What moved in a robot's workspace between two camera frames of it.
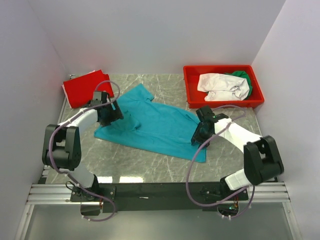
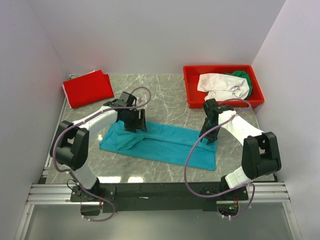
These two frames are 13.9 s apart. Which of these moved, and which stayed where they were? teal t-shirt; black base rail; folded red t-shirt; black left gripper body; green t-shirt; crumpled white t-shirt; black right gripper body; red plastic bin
Moved: black right gripper body; black left gripper body; teal t-shirt
Stayed: folded red t-shirt; green t-shirt; black base rail; crumpled white t-shirt; red plastic bin
